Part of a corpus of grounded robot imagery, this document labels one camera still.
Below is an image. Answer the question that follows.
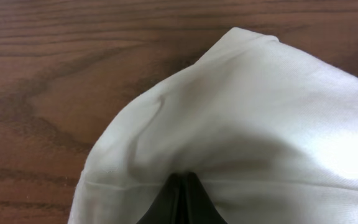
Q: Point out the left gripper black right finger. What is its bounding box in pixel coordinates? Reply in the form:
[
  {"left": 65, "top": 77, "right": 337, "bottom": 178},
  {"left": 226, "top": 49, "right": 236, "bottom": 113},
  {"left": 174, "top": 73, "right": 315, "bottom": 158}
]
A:
[{"left": 181, "top": 172, "right": 227, "bottom": 224}]

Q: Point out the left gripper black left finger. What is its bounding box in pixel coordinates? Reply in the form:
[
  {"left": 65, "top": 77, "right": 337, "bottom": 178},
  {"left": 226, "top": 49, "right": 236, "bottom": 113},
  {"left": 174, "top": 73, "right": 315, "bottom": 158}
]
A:
[{"left": 137, "top": 174, "right": 181, "bottom": 224}]

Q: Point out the white t-shirt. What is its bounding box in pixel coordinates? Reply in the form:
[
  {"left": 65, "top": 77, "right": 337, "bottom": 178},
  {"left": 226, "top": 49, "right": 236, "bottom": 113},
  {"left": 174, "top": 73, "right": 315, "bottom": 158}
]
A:
[{"left": 68, "top": 28, "right": 358, "bottom": 223}]

